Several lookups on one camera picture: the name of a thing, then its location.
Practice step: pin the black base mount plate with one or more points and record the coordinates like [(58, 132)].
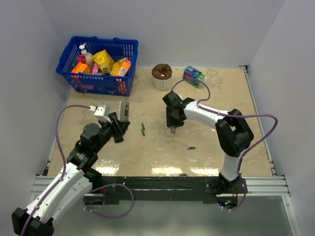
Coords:
[(208, 190)]

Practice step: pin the soap pump bottle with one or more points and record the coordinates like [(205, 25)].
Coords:
[(88, 57)]

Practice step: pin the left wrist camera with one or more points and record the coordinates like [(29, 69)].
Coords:
[(101, 112)]

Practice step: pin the beige white remote control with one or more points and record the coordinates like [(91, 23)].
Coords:
[(124, 111)]

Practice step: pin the green sponge pack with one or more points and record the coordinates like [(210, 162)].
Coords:
[(194, 77)]

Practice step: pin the orange carton right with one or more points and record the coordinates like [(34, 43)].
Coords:
[(121, 67)]

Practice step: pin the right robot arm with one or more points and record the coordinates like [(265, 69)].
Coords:
[(234, 134)]

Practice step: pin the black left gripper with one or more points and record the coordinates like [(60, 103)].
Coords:
[(118, 127)]

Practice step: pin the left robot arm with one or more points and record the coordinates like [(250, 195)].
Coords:
[(74, 180)]

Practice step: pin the pink carton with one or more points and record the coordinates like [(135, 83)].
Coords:
[(95, 69)]

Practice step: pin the orange carton left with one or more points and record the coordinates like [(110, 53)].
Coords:
[(81, 68)]

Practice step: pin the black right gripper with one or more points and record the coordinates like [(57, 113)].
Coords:
[(170, 122)]

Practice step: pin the yellow snack bag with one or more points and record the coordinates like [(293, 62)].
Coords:
[(104, 61)]

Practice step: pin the beige battery cover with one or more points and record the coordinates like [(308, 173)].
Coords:
[(173, 130)]

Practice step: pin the green battery two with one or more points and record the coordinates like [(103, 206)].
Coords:
[(143, 132)]

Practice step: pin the blue plastic basket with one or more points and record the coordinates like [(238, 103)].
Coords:
[(99, 83)]

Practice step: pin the orange carton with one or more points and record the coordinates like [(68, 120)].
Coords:
[(81, 68), (121, 67)]

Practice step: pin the white roll with brown top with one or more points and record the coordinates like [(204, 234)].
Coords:
[(162, 74)]

